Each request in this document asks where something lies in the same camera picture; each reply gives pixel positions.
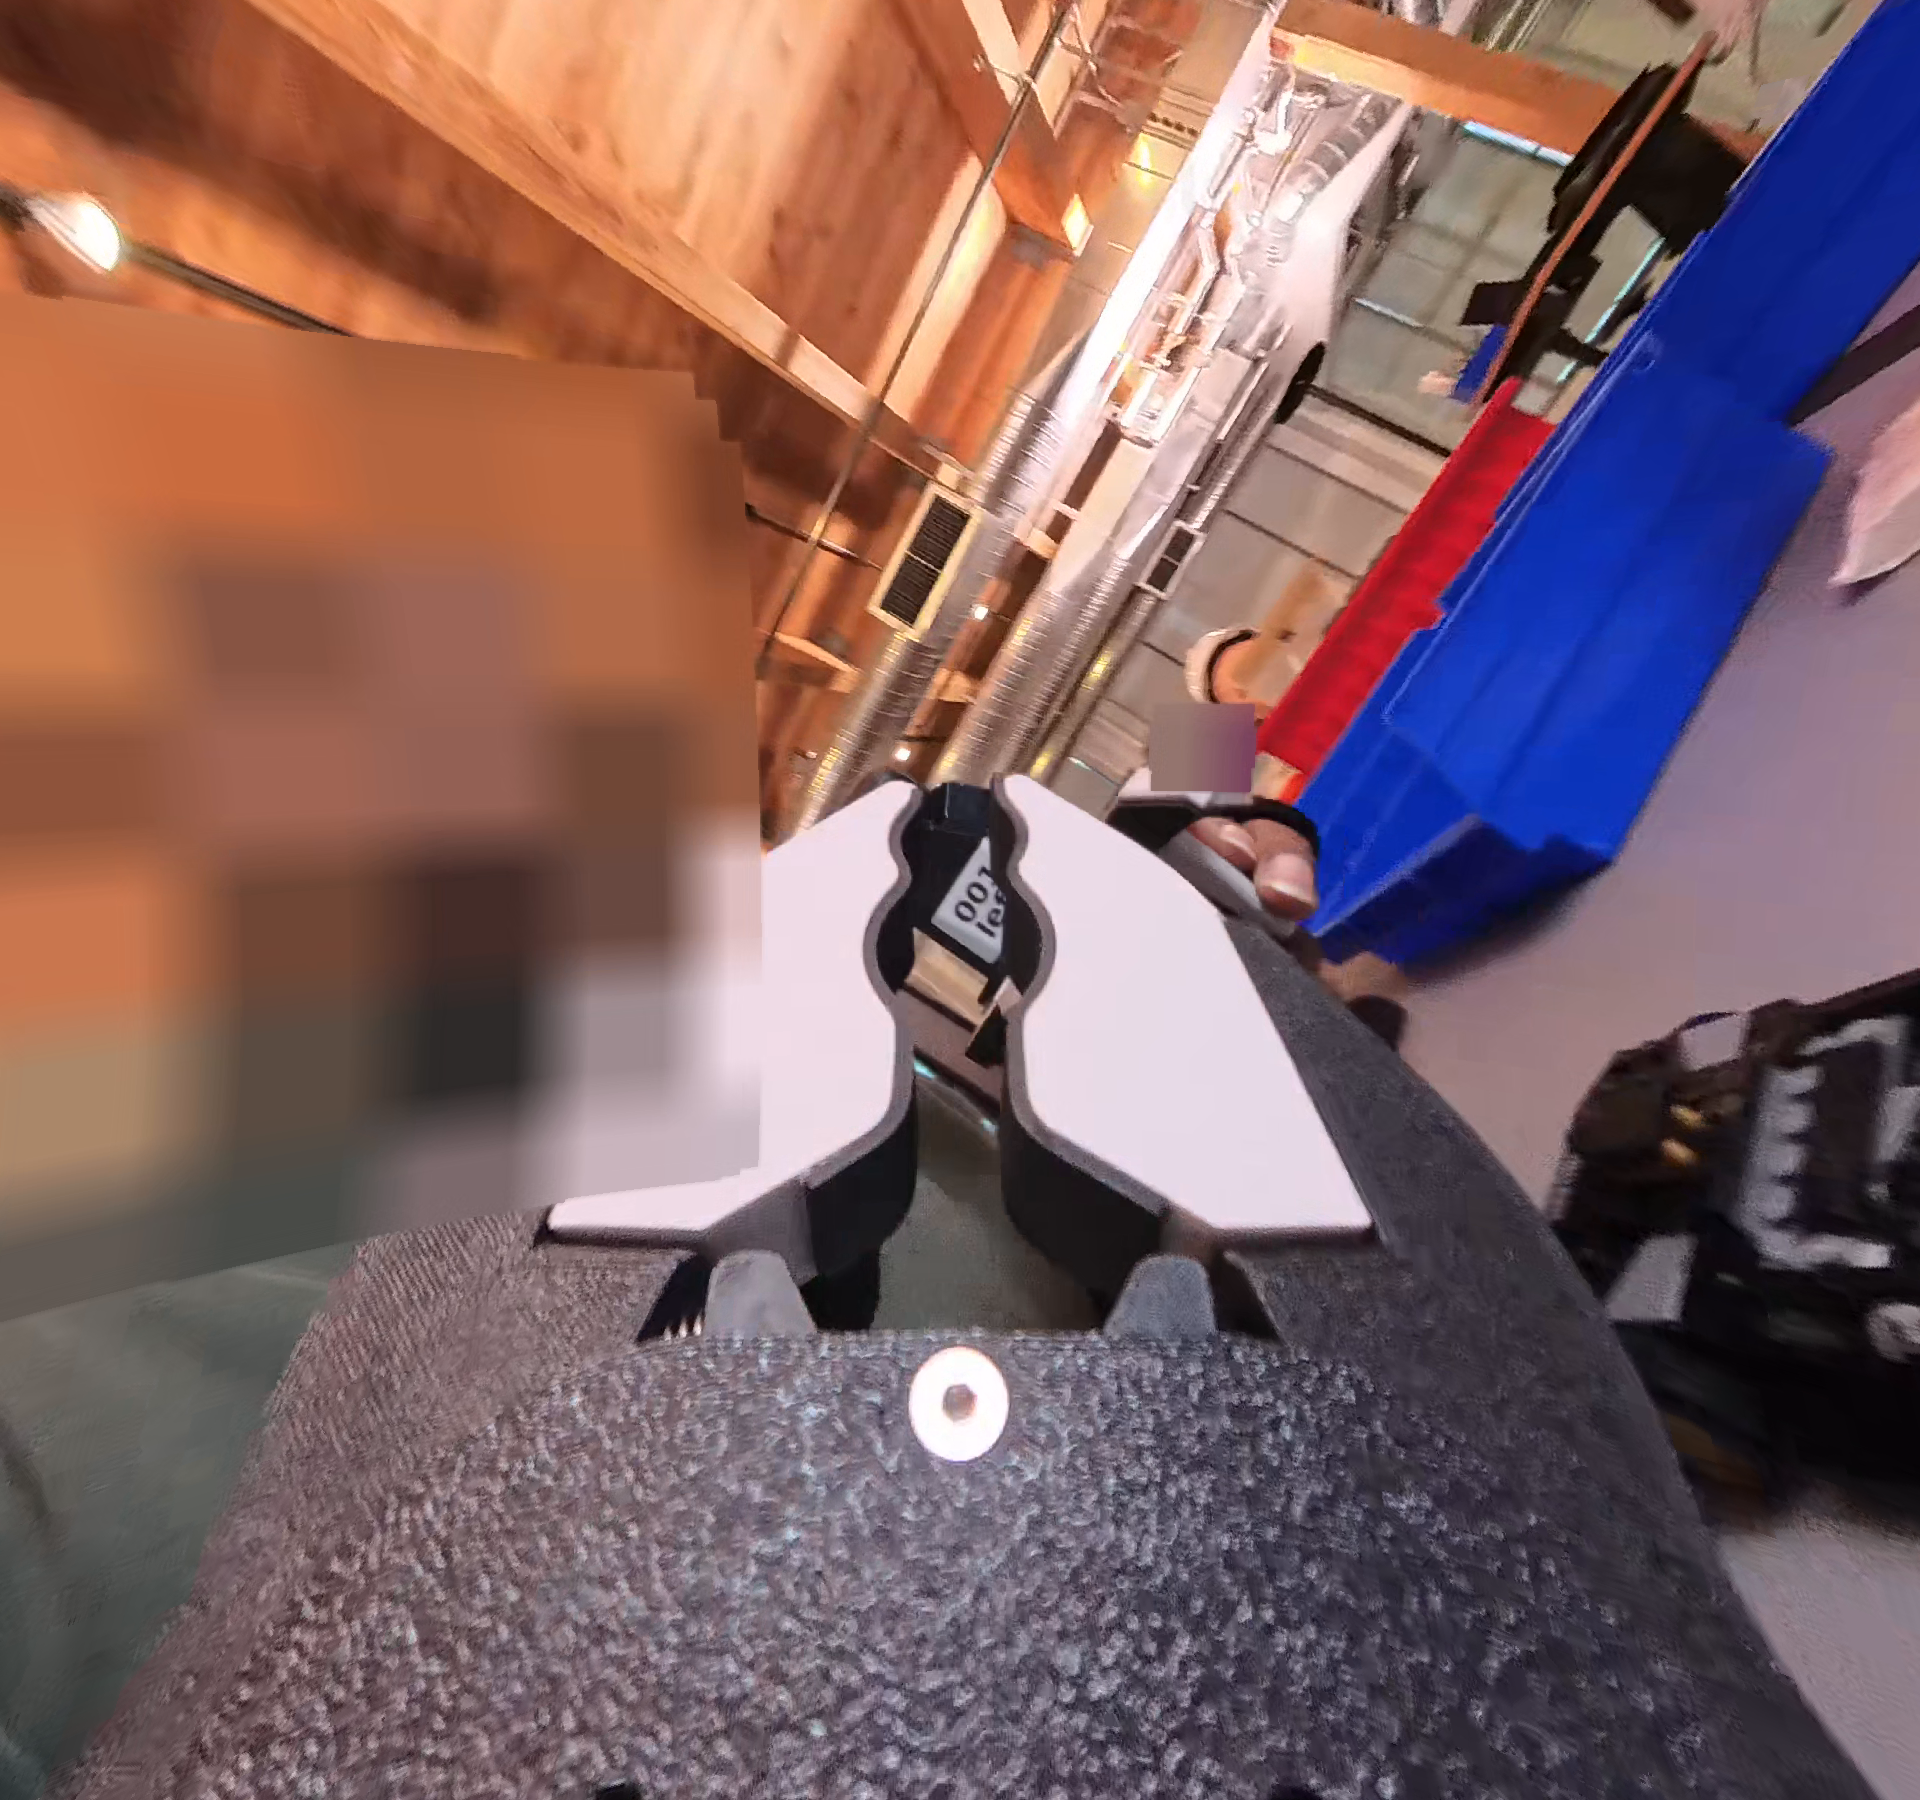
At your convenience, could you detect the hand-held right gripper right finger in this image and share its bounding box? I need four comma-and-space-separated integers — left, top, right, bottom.
991, 775, 1380, 1260

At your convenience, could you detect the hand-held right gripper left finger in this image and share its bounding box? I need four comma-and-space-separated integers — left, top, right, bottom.
546, 782, 922, 1274

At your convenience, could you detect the blue plastic bin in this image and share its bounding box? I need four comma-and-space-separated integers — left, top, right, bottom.
1302, 330, 1840, 970
1614, 0, 1920, 429

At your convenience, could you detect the black lego car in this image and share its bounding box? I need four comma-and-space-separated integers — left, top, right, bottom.
1543, 973, 1920, 1505

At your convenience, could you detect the red plastic bin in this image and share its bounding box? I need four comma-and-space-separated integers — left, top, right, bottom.
1254, 385, 1568, 785

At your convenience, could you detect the person's green sweatshirt torso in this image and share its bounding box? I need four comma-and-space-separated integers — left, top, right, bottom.
0, 1080, 1037, 1800

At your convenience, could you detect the white printed paper bag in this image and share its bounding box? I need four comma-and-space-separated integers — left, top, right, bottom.
1828, 394, 1920, 597

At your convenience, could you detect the background wooden desk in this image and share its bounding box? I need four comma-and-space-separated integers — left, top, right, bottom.
1459, 44, 1775, 419

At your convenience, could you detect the silver ventilation duct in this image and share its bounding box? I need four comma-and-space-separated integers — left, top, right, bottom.
803, 0, 1417, 818

